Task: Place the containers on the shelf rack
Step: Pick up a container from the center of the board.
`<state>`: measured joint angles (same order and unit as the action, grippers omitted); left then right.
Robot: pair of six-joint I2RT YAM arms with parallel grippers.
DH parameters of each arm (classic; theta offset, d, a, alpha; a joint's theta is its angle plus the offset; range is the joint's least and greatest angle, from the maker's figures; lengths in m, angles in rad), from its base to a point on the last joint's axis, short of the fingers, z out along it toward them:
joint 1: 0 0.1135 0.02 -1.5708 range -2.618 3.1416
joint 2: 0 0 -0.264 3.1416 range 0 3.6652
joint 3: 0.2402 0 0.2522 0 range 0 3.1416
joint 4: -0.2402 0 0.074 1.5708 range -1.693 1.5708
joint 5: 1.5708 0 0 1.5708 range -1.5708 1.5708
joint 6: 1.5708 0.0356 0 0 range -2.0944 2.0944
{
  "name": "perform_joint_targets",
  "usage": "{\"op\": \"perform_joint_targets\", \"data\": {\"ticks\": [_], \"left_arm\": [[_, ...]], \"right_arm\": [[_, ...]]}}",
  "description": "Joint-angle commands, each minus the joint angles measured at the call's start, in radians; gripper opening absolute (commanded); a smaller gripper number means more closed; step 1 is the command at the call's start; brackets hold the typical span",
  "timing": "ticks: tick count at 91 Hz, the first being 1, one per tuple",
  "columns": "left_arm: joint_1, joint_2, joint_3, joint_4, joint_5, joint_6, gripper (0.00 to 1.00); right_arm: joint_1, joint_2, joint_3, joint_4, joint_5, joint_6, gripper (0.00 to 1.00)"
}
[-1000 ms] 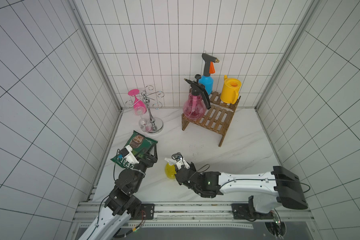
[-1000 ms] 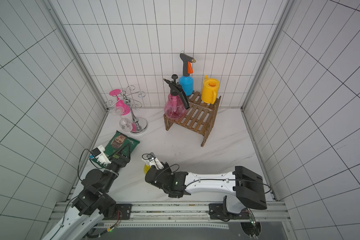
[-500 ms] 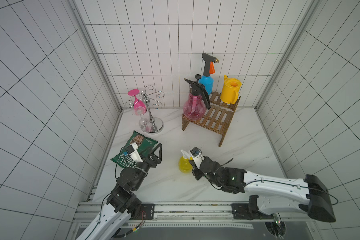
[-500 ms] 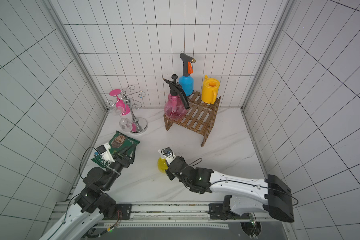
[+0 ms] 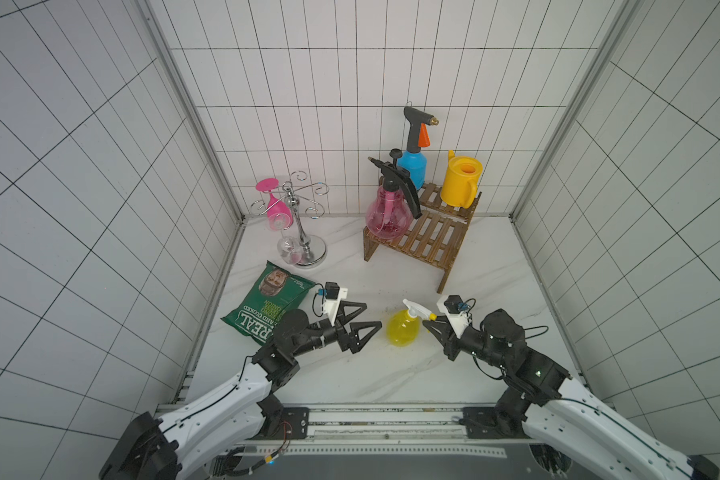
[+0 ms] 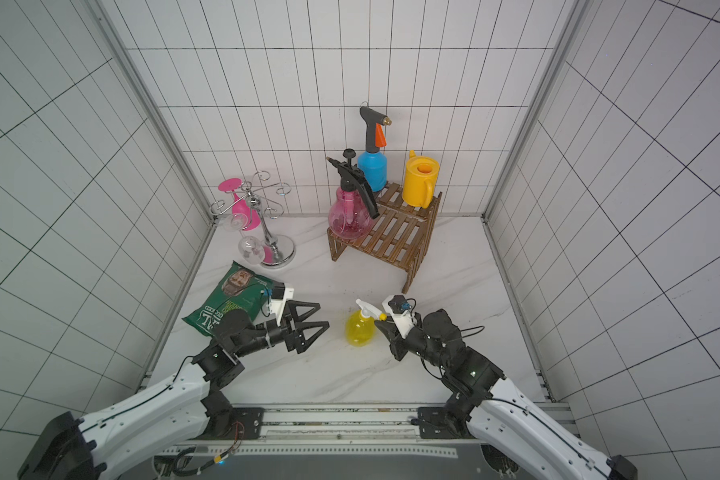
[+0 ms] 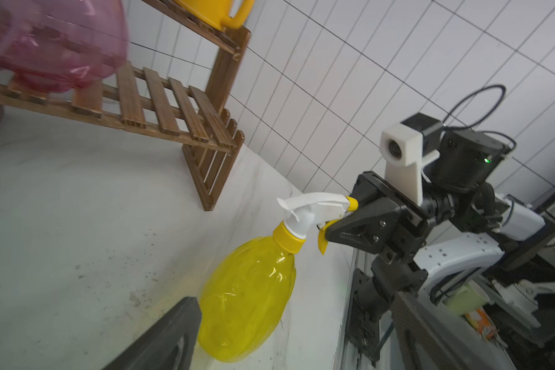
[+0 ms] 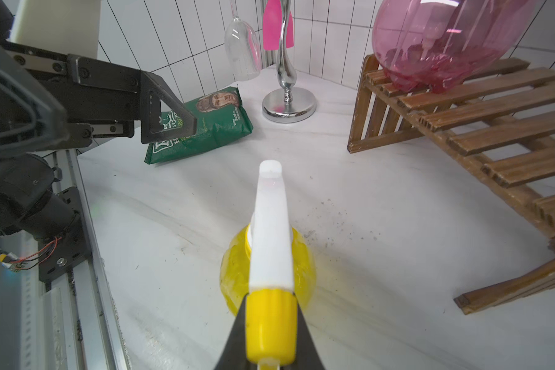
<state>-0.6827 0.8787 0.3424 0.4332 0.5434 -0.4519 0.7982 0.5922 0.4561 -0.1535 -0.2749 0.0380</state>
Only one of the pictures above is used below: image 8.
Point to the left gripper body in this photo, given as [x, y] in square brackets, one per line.
[101, 99]

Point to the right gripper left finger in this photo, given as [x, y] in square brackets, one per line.
[234, 356]

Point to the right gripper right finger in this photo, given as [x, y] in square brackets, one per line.
[307, 356]

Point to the small yellow spray bottle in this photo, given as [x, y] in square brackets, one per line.
[269, 261]

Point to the pink pump sprayer bottle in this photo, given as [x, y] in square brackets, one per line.
[438, 44]

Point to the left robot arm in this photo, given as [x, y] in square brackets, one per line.
[26, 180]

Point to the wooden slatted shelf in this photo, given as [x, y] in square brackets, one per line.
[499, 126]

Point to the green chips bag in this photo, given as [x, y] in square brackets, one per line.
[221, 120]

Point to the clear wine glass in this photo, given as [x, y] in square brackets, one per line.
[242, 48]

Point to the pink wine glass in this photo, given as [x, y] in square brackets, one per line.
[272, 27]

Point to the chrome wine glass rack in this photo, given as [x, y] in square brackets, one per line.
[289, 103]

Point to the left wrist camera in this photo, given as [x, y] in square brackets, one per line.
[63, 26]

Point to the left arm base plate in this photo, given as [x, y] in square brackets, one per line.
[64, 240]

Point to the aluminium mounting rail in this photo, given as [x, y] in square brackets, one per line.
[71, 323]

